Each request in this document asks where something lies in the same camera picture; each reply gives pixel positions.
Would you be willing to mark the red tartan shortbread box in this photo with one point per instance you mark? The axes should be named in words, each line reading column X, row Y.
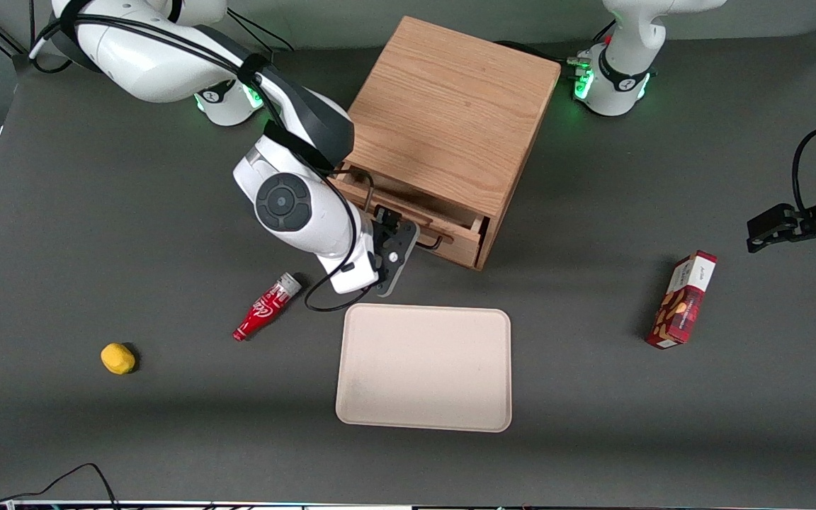
column 684, row 297

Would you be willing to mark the yellow lemon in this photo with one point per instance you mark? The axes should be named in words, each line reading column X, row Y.
column 117, row 358

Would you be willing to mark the oak wooden drawer cabinet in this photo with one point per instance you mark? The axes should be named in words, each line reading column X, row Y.
column 450, row 106

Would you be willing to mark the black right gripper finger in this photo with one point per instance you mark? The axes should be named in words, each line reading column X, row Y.
column 394, row 232
column 387, row 216

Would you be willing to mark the red cola bottle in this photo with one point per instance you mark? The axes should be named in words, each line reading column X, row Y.
column 263, row 312

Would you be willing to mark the beige plastic tray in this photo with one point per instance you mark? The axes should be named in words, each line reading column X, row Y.
column 422, row 368

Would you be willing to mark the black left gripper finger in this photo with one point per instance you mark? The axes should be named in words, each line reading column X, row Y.
column 813, row 227
column 769, row 228

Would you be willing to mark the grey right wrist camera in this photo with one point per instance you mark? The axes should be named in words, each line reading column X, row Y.
column 399, row 261

